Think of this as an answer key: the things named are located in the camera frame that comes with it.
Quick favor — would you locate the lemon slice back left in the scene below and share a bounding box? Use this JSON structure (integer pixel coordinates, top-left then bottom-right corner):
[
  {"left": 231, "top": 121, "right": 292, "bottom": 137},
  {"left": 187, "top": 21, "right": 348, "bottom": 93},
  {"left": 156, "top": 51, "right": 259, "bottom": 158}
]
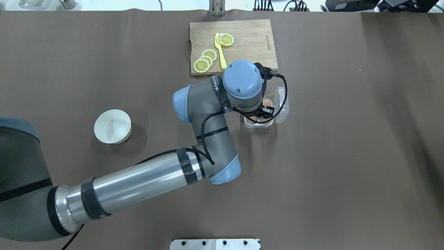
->
[{"left": 202, "top": 49, "right": 217, "bottom": 62}]

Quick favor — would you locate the brown egg far slot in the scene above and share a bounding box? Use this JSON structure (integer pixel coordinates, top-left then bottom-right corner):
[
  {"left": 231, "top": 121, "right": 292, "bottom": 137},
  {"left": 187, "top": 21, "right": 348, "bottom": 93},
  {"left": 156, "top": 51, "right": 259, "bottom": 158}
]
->
[{"left": 262, "top": 98, "right": 273, "bottom": 108}]

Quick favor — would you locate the wooden cutting board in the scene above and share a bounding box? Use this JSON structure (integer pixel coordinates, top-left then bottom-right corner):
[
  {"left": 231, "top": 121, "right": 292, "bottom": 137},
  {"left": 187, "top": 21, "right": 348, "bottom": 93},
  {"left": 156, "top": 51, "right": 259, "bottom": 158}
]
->
[{"left": 190, "top": 19, "right": 279, "bottom": 76}]

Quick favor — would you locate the aluminium frame post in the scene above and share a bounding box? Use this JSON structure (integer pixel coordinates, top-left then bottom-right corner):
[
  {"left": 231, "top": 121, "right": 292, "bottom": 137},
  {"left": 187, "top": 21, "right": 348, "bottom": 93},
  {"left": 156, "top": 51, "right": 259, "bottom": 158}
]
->
[{"left": 209, "top": 0, "right": 226, "bottom": 16}]

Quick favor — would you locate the lemon slice middle left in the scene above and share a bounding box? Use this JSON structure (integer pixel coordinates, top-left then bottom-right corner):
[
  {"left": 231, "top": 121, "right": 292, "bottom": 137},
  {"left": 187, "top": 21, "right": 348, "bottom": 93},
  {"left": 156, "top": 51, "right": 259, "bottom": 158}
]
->
[{"left": 199, "top": 55, "right": 213, "bottom": 67}]

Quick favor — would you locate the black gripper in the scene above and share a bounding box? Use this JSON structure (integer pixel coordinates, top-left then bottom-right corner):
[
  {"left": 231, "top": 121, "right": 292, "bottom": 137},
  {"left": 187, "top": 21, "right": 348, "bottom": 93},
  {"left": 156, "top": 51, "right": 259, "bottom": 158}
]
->
[{"left": 233, "top": 62, "right": 282, "bottom": 119}]

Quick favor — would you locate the brown egg slot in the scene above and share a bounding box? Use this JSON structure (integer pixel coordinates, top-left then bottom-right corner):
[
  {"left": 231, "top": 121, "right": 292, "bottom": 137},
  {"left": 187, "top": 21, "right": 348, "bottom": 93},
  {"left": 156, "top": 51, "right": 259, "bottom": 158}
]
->
[
  {"left": 258, "top": 117, "right": 273, "bottom": 126},
  {"left": 262, "top": 98, "right": 273, "bottom": 108}
]

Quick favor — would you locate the white bowl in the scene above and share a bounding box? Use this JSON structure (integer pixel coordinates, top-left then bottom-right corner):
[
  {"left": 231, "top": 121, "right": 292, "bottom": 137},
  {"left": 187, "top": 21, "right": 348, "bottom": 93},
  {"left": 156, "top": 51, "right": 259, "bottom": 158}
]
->
[{"left": 94, "top": 109, "right": 132, "bottom": 144}]

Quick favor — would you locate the clear plastic egg box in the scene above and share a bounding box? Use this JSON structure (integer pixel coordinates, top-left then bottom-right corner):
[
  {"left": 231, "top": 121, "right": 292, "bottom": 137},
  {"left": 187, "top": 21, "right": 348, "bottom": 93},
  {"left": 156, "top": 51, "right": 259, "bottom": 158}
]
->
[{"left": 244, "top": 86, "right": 290, "bottom": 129}]

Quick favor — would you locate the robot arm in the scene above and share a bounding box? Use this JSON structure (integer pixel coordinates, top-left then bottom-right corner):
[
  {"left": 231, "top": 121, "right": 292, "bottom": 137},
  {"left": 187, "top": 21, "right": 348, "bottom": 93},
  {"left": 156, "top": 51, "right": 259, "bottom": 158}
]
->
[{"left": 1, "top": 60, "right": 288, "bottom": 242}]

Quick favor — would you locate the lemon slice top right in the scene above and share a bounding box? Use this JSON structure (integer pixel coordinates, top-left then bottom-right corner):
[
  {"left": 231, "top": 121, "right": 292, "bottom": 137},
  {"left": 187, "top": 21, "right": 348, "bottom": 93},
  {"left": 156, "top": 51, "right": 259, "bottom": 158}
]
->
[{"left": 220, "top": 33, "right": 234, "bottom": 47}]

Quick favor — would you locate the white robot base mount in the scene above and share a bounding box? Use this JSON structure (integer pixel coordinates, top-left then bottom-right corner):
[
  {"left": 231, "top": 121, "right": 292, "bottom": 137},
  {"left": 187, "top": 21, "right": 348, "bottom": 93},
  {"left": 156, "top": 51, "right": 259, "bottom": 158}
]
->
[{"left": 169, "top": 239, "right": 262, "bottom": 250}]

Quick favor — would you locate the brown egg near slot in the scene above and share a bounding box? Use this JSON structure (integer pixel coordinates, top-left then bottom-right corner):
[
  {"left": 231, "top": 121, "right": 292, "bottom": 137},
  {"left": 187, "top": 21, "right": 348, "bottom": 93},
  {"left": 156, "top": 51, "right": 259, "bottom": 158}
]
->
[{"left": 258, "top": 117, "right": 273, "bottom": 126}]

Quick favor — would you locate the lemon slice under right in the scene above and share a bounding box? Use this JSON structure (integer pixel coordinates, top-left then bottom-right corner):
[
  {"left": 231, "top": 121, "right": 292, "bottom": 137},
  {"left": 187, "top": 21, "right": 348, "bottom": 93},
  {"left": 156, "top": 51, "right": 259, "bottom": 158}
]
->
[{"left": 215, "top": 34, "right": 222, "bottom": 46}]

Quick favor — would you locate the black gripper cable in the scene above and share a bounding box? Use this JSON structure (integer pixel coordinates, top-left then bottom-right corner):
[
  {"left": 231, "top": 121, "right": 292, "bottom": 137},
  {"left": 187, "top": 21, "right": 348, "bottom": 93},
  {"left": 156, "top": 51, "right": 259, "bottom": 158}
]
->
[{"left": 269, "top": 73, "right": 288, "bottom": 120}]

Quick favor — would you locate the yellow plastic knife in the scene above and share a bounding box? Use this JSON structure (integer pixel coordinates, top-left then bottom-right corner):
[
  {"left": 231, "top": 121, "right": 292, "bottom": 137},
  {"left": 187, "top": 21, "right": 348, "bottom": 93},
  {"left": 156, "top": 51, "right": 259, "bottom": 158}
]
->
[{"left": 214, "top": 33, "right": 227, "bottom": 70}]

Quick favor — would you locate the brown egg from bowl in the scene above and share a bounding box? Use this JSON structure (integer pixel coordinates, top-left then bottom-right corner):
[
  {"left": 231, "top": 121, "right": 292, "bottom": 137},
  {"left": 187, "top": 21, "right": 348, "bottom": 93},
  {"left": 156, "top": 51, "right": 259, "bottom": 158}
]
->
[{"left": 246, "top": 116, "right": 258, "bottom": 124}]

